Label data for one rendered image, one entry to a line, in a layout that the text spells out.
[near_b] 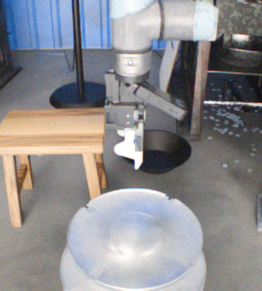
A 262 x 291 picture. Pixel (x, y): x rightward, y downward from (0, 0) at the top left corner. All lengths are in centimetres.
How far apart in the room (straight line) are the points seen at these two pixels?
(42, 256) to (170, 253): 52
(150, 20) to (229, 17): 91
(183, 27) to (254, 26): 92
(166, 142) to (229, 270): 69
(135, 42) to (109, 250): 41
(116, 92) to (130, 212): 28
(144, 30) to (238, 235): 79
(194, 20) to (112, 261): 48
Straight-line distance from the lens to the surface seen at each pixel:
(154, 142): 152
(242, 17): 150
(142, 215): 76
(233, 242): 115
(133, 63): 62
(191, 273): 68
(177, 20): 62
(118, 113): 67
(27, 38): 309
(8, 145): 100
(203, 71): 148
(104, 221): 76
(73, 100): 192
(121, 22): 60
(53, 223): 119
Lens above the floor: 84
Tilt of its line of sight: 33 degrees down
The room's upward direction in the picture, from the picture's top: straight up
